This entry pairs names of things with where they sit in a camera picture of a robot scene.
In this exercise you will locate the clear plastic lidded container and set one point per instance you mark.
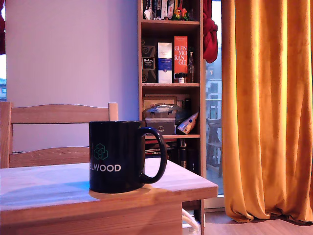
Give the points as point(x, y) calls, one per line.
point(160, 110)

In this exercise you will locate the black gift box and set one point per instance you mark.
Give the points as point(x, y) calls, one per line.
point(160, 128)

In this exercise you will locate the dark round bowl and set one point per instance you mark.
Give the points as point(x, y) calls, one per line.
point(182, 115)

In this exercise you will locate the gold and blue snack bag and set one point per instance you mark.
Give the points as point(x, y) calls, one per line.
point(187, 123)

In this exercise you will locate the wooden bookshelf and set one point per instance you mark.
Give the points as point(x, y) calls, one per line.
point(171, 85)

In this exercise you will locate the white and blue whisky box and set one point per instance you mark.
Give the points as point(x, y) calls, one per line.
point(164, 76)

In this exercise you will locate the black flask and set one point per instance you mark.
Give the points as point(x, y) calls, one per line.
point(182, 154)

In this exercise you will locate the small glass jar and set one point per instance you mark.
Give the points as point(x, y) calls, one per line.
point(181, 79)

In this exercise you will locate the black mug with ELWOOD print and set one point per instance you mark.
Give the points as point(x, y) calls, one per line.
point(115, 137)

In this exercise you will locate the black Ardbeg box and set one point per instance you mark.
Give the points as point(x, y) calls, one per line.
point(148, 63)

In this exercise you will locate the balcony chair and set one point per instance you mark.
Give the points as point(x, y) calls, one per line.
point(214, 127)

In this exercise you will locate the clear glass bottle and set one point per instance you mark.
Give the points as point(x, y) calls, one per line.
point(190, 68)

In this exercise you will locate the orange Glenmorangie box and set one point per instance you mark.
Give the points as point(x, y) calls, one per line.
point(180, 44)

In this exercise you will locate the red hanging cloth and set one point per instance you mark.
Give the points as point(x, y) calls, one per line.
point(2, 31)
point(209, 36)

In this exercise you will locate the wooden chair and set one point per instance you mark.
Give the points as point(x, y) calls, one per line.
point(58, 113)

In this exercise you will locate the white figurine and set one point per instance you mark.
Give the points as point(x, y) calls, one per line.
point(147, 14)

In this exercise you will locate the colourful toy figurine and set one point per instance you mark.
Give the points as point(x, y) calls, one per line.
point(179, 13)

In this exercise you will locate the orange curtain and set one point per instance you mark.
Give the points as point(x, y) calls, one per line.
point(264, 98)

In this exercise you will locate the white book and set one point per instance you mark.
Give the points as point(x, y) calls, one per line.
point(164, 7)

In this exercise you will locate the wooden picture frame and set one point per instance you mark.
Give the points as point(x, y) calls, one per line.
point(159, 100)

